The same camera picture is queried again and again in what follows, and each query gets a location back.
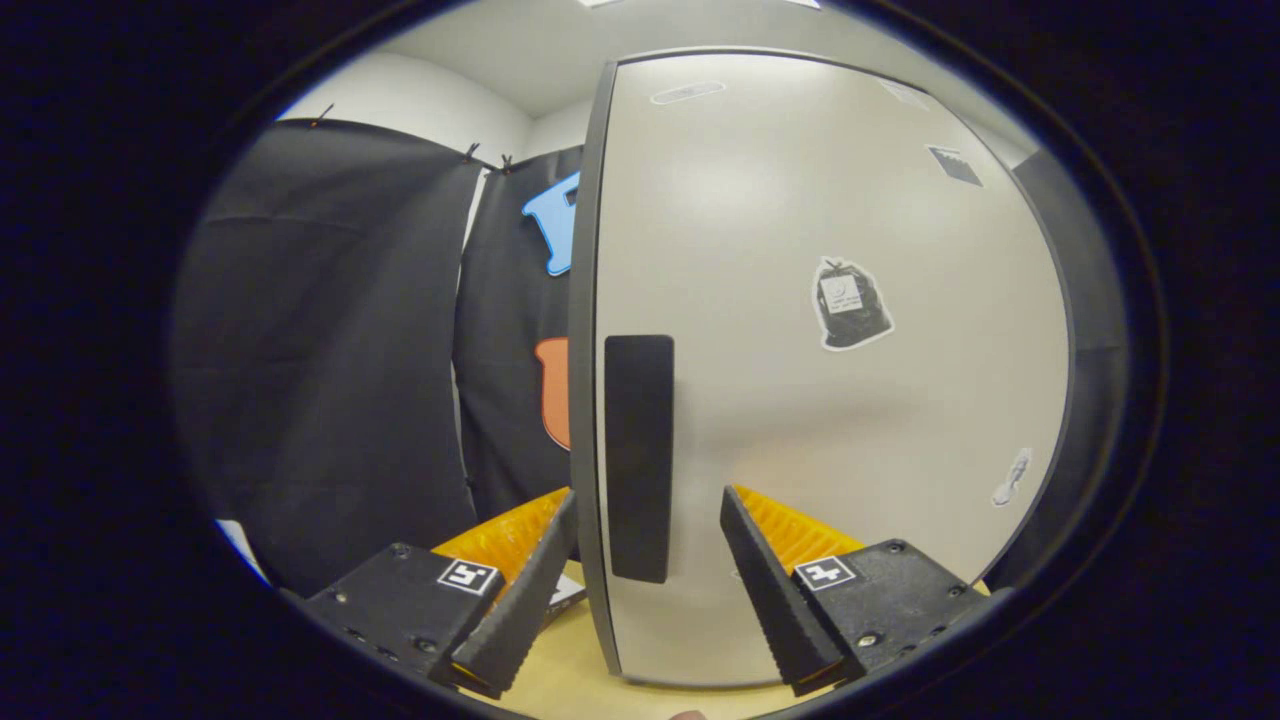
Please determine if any black backdrop cloth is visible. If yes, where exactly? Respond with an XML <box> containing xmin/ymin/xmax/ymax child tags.
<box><xmin>170</xmin><ymin>118</ymin><xmax>1136</xmax><ymax>601</ymax></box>

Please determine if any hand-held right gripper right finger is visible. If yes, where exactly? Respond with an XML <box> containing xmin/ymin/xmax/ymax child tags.
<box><xmin>720</xmin><ymin>485</ymin><xmax>1001</xmax><ymax>698</ymax></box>

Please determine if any dark grey cabinet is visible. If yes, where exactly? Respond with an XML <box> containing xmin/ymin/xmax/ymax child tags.
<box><xmin>566</xmin><ymin>45</ymin><xmax>1086</xmax><ymax>691</ymax></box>

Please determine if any white picture cover book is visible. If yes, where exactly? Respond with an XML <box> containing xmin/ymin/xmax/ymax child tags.
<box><xmin>545</xmin><ymin>572</ymin><xmax>591</xmax><ymax>629</ymax></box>

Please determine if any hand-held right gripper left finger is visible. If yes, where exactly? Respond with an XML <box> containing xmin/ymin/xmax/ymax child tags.
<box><xmin>300</xmin><ymin>487</ymin><xmax>581</xmax><ymax>701</ymax></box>

